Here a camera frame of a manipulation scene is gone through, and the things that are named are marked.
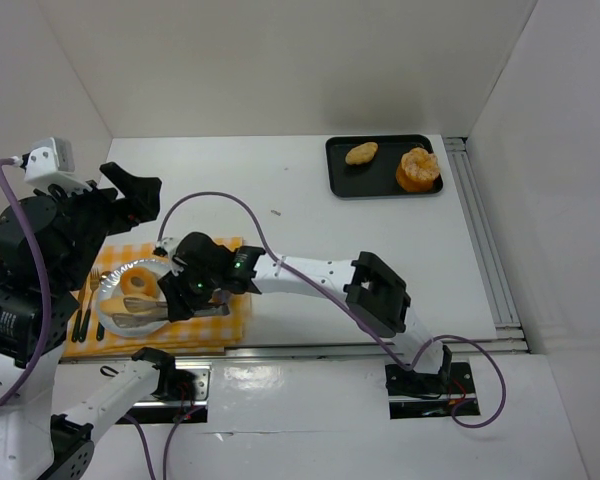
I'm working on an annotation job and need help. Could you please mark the stainless steel tongs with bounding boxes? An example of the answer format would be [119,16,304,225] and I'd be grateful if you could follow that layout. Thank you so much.
[105,296,230,328]

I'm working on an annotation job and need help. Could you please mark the glazed ring donut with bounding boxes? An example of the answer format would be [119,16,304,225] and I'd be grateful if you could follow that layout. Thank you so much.
[119,267,160,298]

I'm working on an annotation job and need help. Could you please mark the wedge-shaped bread slice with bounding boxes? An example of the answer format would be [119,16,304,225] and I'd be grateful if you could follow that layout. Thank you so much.
[99,295,168,328]

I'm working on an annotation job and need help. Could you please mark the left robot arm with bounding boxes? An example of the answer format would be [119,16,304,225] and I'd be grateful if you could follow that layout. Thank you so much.
[0,163,176,479]

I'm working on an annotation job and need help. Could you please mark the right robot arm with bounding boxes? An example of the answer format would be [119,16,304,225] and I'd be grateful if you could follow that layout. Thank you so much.
[154,232,452,384]

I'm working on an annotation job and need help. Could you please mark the small oval bread roll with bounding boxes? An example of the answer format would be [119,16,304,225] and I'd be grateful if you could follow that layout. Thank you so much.
[345,142,379,166]

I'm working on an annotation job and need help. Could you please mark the orange cupcake-shaped bread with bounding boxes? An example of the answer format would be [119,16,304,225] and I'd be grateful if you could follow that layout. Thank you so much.
[395,147,440,193]

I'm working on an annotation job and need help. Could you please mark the purple mug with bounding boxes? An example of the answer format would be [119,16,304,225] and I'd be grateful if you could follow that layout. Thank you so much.
[210,289,232,305]

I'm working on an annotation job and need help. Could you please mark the silver fork on cloth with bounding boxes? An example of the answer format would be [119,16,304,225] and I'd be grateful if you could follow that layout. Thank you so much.
[78,269,101,342]

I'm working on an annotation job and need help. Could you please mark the white paper plate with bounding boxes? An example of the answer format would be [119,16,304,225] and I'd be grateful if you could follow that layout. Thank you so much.
[95,259,169,338]

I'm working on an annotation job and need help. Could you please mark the yellow checkered cloth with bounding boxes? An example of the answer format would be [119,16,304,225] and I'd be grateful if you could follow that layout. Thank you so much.
[63,243,251,359]

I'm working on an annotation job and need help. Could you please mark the black baking tray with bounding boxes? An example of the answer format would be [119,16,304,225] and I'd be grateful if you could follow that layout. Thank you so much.
[325,134,444,199]

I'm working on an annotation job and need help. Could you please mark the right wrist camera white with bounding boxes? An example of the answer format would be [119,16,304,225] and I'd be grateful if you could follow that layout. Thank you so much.
[153,237,182,276]

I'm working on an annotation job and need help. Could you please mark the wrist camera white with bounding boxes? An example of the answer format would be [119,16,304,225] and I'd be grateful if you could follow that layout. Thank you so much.
[21,137,91,194]
[153,237,182,276]

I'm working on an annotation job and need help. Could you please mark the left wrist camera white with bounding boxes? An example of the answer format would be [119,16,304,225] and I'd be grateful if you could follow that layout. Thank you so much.
[21,137,91,194]

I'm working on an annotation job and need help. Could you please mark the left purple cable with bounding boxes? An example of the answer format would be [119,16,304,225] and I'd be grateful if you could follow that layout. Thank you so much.
[0,157,53,424]

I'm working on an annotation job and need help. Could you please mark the black handled cutlery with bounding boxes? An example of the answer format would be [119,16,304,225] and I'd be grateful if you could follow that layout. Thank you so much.
[71,290,90,343]
[96,323,105,342]

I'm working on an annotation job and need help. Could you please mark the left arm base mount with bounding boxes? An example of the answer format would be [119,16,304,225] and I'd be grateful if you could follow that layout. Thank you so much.
[127,366,211,425]

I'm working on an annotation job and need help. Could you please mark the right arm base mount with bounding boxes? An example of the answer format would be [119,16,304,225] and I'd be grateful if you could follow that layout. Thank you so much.
[385,362,480,420]

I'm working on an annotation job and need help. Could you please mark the aluminium rail frame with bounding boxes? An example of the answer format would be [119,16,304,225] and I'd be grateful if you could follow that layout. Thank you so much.
[443,137,530,355]

